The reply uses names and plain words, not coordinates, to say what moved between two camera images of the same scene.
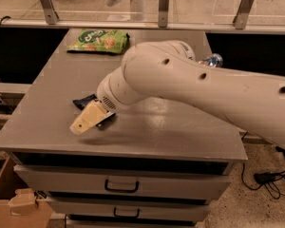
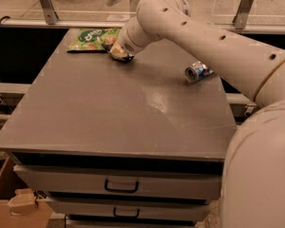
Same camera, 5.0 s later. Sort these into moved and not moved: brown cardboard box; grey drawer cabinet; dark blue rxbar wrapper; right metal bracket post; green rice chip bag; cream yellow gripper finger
Moved: dark blue rxbar wrapper; cream yellow gripper finger
Not moved: grey drawer cabinet; brown cardboard box; right metal bracket post; green rice chip bag
